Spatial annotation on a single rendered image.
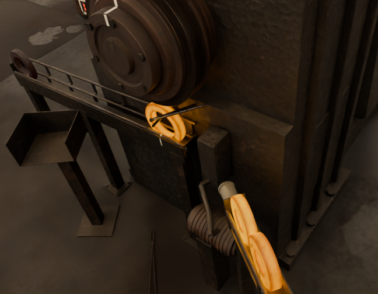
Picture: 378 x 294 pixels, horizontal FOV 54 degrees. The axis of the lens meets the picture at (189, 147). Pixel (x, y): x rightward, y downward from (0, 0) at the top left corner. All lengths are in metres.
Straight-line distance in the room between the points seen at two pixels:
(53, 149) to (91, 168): 0.74
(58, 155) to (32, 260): 0.71
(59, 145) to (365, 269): 1.50
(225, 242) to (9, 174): 1.73
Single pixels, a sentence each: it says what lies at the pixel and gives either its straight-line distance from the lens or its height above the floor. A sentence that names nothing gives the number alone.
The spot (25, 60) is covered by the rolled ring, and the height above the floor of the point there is 0.73.
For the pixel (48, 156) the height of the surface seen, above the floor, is 0.60.
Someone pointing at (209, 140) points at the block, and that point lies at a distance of 1.29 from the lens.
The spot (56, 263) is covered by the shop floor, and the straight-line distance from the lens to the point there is 2.15.
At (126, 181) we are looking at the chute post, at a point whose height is 0.01.
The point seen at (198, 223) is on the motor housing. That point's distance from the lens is 1.42.
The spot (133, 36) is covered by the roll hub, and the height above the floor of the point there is 1.21.
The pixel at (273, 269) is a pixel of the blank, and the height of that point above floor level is 0.78.
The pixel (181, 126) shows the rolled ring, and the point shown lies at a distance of 1.40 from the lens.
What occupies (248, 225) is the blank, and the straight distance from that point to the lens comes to 1.11.
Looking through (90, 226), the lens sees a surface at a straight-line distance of 2.18.
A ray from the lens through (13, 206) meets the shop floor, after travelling 2.51.
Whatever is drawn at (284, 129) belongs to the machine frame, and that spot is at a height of 0.87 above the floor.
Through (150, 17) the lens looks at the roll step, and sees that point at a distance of 1.09.
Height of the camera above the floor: 1.70
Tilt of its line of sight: 45 degrees down
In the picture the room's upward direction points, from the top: 10 degrees counter-clockwise
